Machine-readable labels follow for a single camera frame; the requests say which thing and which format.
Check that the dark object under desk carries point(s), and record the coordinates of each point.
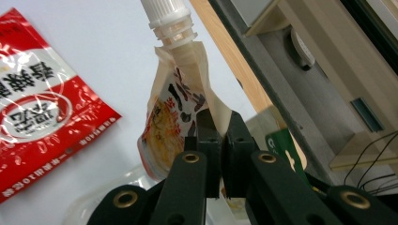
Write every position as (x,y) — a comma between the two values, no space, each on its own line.
(302,50)

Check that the red and white sauce packet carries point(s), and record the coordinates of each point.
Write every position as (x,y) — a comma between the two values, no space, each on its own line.
(40,125)

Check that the spouted orange sauce pouch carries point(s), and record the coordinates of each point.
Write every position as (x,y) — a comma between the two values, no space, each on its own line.
(175,112)

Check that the green and cream sauce packet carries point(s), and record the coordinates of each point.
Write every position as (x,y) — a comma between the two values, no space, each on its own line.
(283,145)

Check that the translucent plastic container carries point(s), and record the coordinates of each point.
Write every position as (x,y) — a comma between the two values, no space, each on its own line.
(94,200)

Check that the black horizontal frame bar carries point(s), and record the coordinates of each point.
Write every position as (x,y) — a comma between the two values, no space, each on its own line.
(266,84)

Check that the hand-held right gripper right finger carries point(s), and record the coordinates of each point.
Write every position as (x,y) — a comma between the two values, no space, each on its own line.
(237,156)

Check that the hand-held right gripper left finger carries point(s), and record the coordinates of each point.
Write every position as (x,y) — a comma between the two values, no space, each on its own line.
(209,156)

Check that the wooden table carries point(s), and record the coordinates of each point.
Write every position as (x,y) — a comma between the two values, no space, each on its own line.
(234,62)

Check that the white board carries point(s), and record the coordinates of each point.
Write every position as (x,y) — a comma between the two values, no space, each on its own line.
(119,56)

